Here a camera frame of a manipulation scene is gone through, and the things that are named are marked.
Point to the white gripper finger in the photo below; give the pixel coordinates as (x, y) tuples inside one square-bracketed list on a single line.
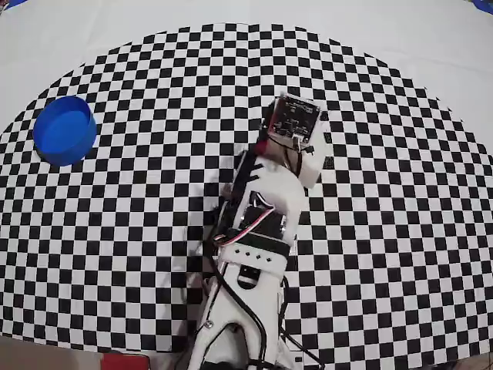
[(316, 165)]

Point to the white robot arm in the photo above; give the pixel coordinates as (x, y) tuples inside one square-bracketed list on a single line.
[(246, 304)]

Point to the blue round box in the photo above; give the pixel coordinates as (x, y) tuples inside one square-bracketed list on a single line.
[(61, 131)]

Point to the black white checkered mat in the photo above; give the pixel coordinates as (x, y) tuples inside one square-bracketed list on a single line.
[(154, 192)]

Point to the blue tape strip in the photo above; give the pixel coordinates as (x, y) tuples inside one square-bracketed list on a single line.
[(484, 4), (9, 3)]

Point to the red flat object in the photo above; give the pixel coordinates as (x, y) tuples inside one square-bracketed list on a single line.
[(125, 362)]

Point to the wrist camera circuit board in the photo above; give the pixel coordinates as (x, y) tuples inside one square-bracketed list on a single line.
[(294, 119)]

